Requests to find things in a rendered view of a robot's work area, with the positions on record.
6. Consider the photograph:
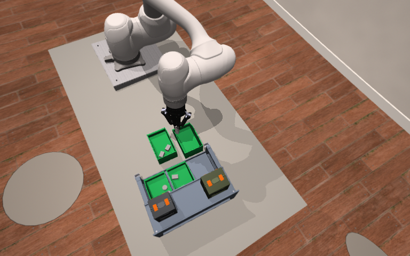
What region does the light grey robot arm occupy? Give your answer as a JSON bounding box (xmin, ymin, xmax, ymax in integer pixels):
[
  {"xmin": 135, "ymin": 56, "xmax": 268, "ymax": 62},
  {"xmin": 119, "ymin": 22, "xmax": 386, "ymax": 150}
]
[{"xmin": 104, "ymin": 0, "xmax": 236, "ymax": 109}]

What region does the green open-front bin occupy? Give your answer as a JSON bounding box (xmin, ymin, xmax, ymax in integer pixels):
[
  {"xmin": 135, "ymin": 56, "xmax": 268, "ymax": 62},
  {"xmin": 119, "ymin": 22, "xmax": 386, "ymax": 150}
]
[
  {"xmin": 147, "ymin": 127, "xmax": 178, "ymax": 164},
  {"xmin": 172, "ymin": 122, "xmax": 203, "ymax": 159},
  {"xmin": 144, "ymin": 172, "xmax": 172, "ymax": 199},
  {"xmin": 166, "ymin": 161, "xmax": 195, "ymax": 189}
]

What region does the grey metal shelf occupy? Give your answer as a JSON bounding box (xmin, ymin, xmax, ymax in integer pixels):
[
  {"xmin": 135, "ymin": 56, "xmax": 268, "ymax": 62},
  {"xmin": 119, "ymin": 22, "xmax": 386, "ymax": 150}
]
[{"xmin": 134, "ymin": 142, "xmax": 239, "ymax": 237}]

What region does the dark green tool case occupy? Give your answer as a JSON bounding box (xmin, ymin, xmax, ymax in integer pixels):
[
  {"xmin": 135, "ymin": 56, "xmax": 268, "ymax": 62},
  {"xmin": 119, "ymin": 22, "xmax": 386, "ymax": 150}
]
[{"xmin": 200, "ymin": 167, "xmax": 230, "ymax": 199}]

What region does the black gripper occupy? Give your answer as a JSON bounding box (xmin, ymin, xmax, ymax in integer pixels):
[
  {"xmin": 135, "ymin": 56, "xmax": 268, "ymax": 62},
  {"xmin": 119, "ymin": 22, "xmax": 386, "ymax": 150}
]
[{"xmin": 161, "ymin": 105, "xmax": 191, "ymax": 134}]

